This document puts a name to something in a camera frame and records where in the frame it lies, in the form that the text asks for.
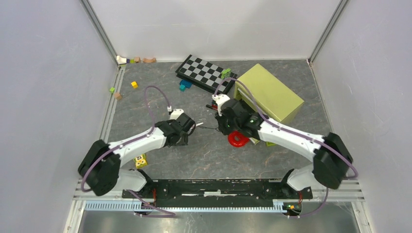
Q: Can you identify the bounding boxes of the wooden blocks in corner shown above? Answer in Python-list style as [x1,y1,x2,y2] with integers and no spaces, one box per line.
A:
[116,55,156,65]

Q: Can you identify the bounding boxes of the small wooden cube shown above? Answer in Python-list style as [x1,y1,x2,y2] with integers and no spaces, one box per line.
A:
[113,92,122,100]

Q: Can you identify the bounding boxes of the green drawer cabinet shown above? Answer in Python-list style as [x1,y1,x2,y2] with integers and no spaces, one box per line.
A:
[234,64,304,125]

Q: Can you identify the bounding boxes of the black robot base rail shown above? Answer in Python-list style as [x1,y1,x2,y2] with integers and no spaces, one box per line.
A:
[137,179,313,208]

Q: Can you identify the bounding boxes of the green toy figure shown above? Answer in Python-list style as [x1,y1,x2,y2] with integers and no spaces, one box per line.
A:
[221,68,231,80]

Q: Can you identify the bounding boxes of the lime green toy brick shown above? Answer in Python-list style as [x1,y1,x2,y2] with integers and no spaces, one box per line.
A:
[265,142,276,147]

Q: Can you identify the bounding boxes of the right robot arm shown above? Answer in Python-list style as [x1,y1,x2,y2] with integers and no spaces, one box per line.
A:
[212,94,354,198]

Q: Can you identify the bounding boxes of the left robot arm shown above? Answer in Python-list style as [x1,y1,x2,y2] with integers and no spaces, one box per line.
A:
[78,109,196,198]

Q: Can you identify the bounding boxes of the yellow number toy block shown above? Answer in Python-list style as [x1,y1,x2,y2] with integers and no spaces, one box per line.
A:
[133,153,148,169]

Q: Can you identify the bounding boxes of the red toy magnet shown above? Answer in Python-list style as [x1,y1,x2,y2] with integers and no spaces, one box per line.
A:
[227,131,250,148]

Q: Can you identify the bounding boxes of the teal toy block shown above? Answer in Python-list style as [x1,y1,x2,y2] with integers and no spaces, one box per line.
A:
[179,84,186,92]

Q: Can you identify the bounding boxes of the black white chessboard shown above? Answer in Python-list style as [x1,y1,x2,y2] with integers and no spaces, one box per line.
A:
[175,55,235,94]

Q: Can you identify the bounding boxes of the blue red toy brick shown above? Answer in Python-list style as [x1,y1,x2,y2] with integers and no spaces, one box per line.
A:
[211,101,218,109]

